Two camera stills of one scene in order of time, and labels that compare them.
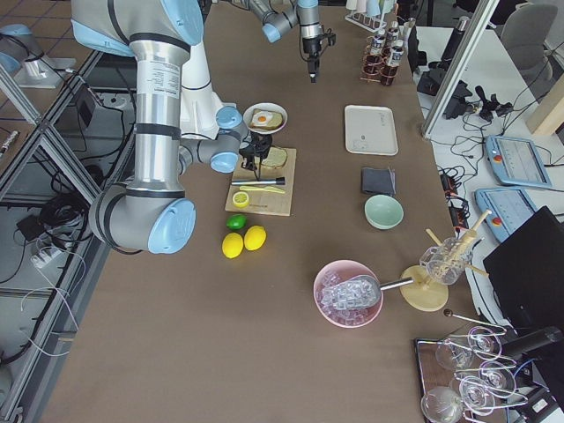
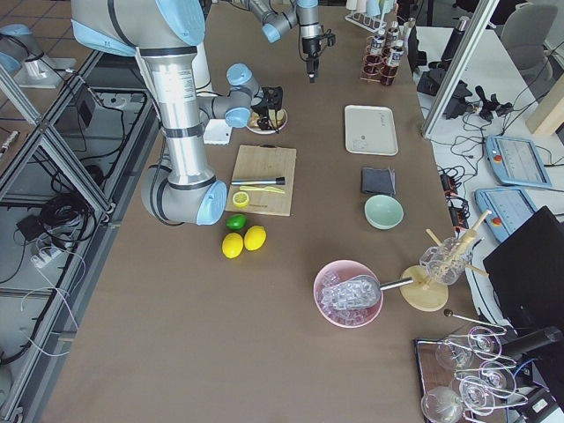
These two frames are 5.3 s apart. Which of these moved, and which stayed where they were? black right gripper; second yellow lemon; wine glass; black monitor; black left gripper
Moved: black right gripper
Stayed: second yellow lemon; black monitor; wine glass; black left gripper
